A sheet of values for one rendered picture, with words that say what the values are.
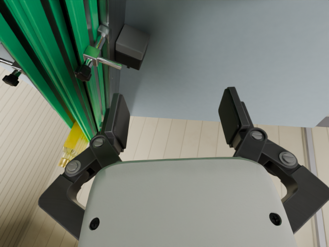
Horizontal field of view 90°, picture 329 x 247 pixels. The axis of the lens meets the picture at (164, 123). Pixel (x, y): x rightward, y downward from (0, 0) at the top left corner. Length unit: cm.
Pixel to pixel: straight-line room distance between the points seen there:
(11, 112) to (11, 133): 27
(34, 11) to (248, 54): 50
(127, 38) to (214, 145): 183
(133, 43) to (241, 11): 28
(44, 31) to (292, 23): 53
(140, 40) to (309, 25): 41
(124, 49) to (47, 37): 19
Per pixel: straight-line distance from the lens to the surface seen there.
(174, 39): 55
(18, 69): 58
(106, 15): 41
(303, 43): 58
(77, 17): 33
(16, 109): 291
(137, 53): 51
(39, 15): 40
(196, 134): 225
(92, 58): 37
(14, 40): 52
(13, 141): 293
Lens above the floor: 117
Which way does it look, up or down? 23 degrees down
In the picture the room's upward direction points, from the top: 166 degrees counter-clockwise
